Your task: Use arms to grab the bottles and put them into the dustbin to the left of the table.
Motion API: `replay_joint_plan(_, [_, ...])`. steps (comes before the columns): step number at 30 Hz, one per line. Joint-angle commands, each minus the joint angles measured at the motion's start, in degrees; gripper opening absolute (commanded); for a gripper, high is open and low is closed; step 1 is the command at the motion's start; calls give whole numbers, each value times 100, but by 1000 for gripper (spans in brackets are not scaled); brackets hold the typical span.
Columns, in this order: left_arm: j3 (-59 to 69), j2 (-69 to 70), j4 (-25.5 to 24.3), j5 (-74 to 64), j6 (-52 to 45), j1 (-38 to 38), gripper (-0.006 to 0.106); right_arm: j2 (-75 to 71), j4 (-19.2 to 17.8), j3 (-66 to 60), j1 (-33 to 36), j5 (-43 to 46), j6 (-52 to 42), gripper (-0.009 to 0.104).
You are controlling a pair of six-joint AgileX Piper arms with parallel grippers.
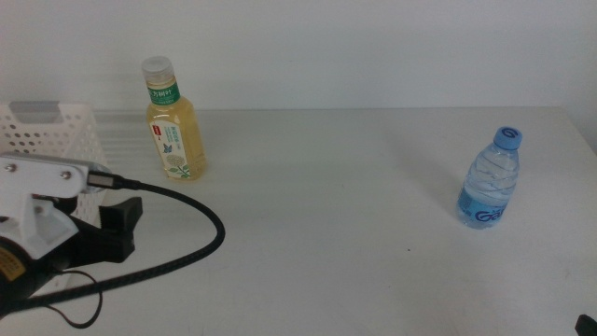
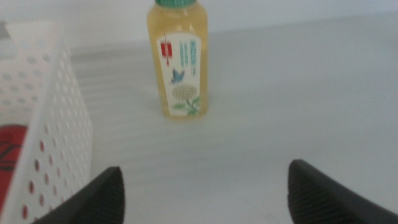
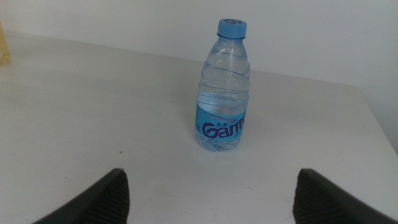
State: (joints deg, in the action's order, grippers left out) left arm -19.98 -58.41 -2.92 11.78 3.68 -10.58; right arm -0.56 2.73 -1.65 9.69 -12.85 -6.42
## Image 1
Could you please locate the yellow tea bottle green label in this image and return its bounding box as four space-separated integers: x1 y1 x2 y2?
141 55 208 182

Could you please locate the clear water bottle blue cap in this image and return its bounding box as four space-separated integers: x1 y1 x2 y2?
455 125 523 231

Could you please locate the white perforated plastic basket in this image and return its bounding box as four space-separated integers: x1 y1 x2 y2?
0 101 112 300

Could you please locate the thick braided black cable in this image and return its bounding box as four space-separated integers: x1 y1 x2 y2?
0 170 227 315

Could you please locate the thin black cable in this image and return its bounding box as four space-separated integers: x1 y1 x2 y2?
44 269 104 329

